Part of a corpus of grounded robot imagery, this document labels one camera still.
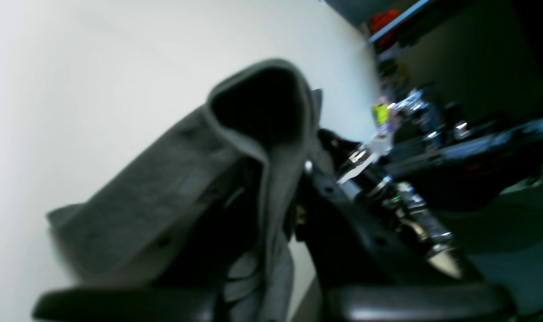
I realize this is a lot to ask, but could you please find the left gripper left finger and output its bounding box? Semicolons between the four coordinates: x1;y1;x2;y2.
32;161;262;322

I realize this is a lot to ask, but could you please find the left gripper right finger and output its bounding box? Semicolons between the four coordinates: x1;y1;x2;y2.
297;162;516;322

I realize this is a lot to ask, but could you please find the grey T-shirt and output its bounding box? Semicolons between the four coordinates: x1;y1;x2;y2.
48;59;333;322

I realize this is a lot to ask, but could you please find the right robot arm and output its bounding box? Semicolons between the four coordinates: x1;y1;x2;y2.
318;88;543;212

